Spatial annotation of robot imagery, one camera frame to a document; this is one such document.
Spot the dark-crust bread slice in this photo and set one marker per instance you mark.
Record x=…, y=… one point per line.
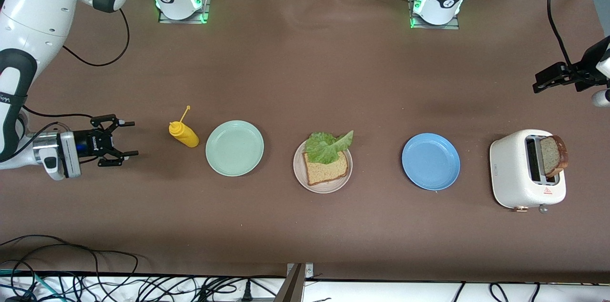
x=552, y=156

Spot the beige plate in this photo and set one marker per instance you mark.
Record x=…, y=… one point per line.
x=299, y=171

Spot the yellow mustard squeeze bottle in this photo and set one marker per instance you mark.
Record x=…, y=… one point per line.
x=186, y=136

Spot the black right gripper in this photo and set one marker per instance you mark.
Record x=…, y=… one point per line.
x=93, y=142

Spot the black power plug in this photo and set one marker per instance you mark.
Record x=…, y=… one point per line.
x=246, y=292

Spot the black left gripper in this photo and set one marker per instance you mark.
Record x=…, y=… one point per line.
x=590, y=65

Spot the mint green plate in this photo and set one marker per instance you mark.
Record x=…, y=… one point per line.
x=234, y=148

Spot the blue plate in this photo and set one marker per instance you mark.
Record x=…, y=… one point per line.
x=431, y=161

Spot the green lettuce leaf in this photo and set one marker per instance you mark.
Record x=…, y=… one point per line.
x=326, y=147

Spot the white two-slot toaster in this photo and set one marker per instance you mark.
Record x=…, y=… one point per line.
x=510, y=173

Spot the light brown bread slice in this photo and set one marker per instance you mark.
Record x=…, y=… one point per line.
x=326, y=172

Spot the grey metal post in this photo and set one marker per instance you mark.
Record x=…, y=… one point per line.
x=293, y=287

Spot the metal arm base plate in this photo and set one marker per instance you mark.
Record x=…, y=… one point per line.
x=436, y=27
x=206, y=11

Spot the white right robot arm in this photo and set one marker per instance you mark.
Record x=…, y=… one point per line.
x=33, y=11

